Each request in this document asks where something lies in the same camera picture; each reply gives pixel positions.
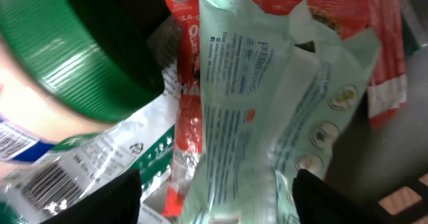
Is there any mint green wipes pack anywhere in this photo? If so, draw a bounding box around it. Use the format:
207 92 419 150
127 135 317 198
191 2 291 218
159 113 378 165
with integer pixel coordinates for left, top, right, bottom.
177 0 383 224

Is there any grey plastic mesh basket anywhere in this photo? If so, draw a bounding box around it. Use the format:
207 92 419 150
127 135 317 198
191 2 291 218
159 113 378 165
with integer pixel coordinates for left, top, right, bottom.
163 0 427 223

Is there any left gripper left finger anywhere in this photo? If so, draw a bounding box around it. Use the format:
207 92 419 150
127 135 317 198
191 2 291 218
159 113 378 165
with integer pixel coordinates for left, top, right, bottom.
42 169 142 224

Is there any green lid glass jar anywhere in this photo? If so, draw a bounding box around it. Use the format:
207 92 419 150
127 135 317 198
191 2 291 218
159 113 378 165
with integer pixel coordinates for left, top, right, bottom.
1 0 165 164

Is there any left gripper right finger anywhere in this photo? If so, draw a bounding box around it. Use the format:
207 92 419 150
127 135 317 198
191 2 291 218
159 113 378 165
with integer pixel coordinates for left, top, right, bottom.
292 169 384 224

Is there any orange red snack bag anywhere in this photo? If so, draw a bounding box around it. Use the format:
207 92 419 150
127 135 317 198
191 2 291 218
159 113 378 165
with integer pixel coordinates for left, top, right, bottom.
162 0 409 218

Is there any green white gloves package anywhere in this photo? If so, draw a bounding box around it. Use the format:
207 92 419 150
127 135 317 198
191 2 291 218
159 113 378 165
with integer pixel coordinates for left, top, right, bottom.
1 62 178 223

